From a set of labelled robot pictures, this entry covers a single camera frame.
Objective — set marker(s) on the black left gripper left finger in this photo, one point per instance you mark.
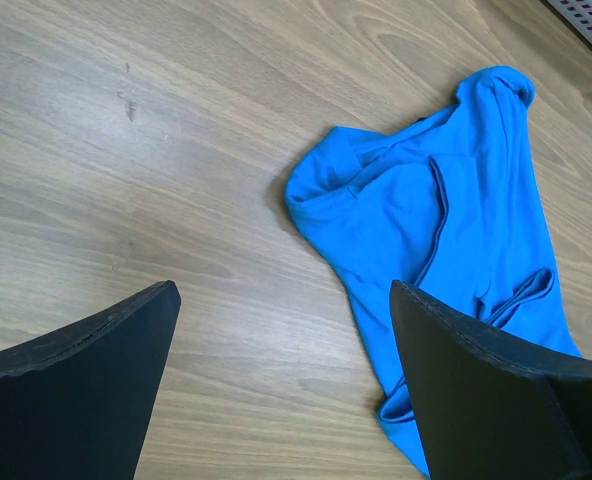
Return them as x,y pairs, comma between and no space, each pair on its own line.
76,403

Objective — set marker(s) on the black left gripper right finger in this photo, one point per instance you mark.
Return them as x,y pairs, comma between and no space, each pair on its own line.
490,405

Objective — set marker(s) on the blue t shirt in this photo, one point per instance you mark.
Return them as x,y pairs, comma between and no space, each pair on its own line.
449,204

